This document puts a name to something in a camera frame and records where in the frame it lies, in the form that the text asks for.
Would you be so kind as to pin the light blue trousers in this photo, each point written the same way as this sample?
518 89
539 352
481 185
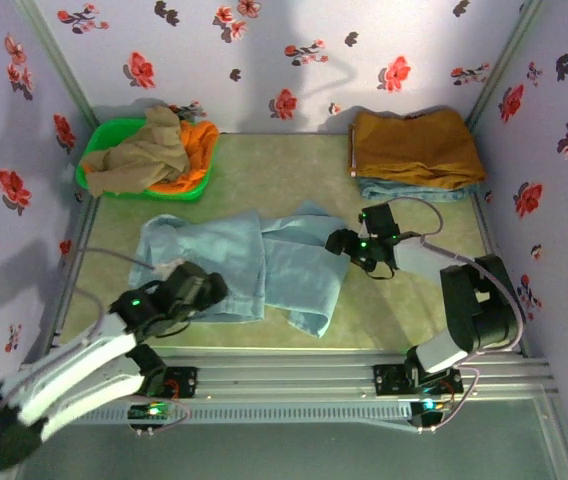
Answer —
289 270

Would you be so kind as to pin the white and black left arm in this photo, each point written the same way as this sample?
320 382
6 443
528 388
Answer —
64 370

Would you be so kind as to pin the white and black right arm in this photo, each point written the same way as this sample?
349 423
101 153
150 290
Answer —
479 310

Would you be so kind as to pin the folded mustard trousers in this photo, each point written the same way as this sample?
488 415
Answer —
414 145

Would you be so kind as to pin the beige trousers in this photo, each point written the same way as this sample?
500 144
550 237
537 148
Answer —
134 160

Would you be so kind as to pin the orange trousers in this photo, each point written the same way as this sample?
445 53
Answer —
199 145

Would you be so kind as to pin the folded blue denim jeans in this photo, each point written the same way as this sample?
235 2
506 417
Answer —
414 193

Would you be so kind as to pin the left circuit board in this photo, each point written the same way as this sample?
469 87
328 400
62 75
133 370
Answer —
151 412

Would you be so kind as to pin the circuit board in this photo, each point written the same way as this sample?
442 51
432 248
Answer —
431 407
151 412

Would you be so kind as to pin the right circuit board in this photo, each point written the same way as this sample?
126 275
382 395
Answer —
431 407

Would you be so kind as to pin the green plastic basket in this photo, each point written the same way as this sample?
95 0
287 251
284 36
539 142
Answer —
95 145

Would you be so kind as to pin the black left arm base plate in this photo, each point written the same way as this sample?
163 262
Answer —
184 382

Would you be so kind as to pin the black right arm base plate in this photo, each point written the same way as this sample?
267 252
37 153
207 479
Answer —
389 380

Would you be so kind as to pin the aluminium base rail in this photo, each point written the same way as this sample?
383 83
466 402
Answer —
289 382

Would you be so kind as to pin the aluminium frame post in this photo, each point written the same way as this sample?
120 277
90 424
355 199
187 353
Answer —
61 55
506 55

